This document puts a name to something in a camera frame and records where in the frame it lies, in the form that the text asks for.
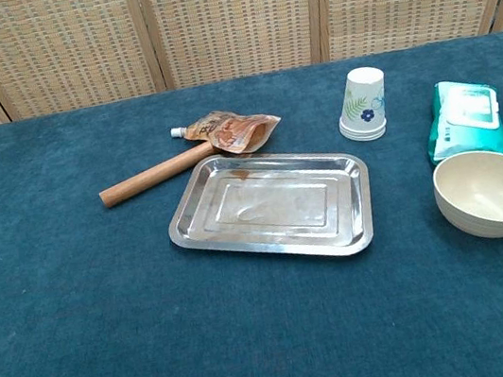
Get cream plastic bowl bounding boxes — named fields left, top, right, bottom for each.
left=427, top=145, right=503, bottom=248

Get wooden rolling pin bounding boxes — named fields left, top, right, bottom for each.
left=93, top=141, right=221, bottom=211

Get floral paper cup stack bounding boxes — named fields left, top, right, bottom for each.
left=330, top=63, right=394, bottom=146

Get blue velvet tablecloth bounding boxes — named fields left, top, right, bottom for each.
left=0, top=30, right=503, bottom=377

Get brown spouted drink pouch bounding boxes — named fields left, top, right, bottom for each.
left=167, top=100, right=286, bottom=166

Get woven bamboo folding screen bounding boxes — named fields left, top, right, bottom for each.
left=0, top=0, right=503, bottom=127

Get stainless steel rectangular tray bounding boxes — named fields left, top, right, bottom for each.
left=157, top=130, right=382, bottom=284

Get green wet wipes pack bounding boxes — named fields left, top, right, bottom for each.
left=415, top=72, right=503, bottom=169

